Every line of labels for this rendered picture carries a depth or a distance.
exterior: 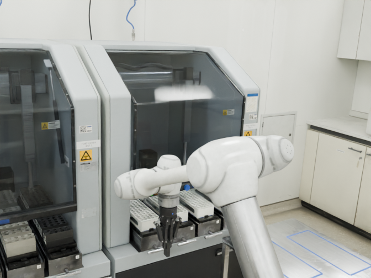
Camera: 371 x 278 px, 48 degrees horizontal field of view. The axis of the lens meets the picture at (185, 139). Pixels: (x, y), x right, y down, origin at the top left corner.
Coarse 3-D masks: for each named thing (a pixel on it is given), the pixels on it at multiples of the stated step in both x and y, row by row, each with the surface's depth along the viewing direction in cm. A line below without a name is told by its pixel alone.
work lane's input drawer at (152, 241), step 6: (132, 228) 192; (150, 228) 189; (132, 234) 191; (138, 234) 187; (144, 234) 185; (150, 234) 186; (156, 234) 187; (138, 240) 186; (144, 240) 185; (150, 240) 186; (156, 240) 188; (144, 246) 185; (150, 246) 187; (156, 246) 189; (150, 252) 183; (156, 252) 184
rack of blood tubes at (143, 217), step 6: (132, 204) 204; (138, 204) 205; (144, 204) 204; (132, 210) 198; (138, 210) 197; (144, 210) 198; (150, 210) 198; (132, 216) 193; (138, 216) 192; (144, 216) 191; (150, 216) 193; (156, 216) 193; (132, 222) 194; (138, 222) 188; (144, 222) 187; (150, 222) 188; (138, 228) 189; (144, 228) 188
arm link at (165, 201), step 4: (160, 196) 168; (164, 196) 167; (168, 196) 166; (172, 196) 167; (176, 196) 168; (160, 200) 168; (164, 200) 167; (168, 200) 167; (172, 200) 167; (176, 200) 168; (160, 204) 169; (164, 204) 168; (168, 204) 167; (172, 204) 168; (176, 204) 169
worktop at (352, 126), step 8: (312, 120) 400; (320, 120) 402; (328, 120) 404; (336, 120) 405; (344, 120) 407; (352, 120) 409; (360, 120) 411; (328, 128) 378; (336, 128) 372; (344, 128) 374; (352, 128) 375; (360, 128) 377; (360, 136) 350; (368, 136) 347
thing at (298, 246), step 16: (272, 224) 199; (288, 224) 200; (304, 224) 200; (224, 240) 183; (272, 240) 184; (288, 240) 184; (304, 240) 185; (320, 240) 186; (224, 256) 184; (288, 256) 171; (304, 256) 172; (320, 256) 172; (336, 256) 173; (352, 256) 173; (224, 272) 187; (288, 272) 160; (304, 272) 160; (320, 272) 161; (336, 272) 161; (352, 272) 162; (368, 272) 162
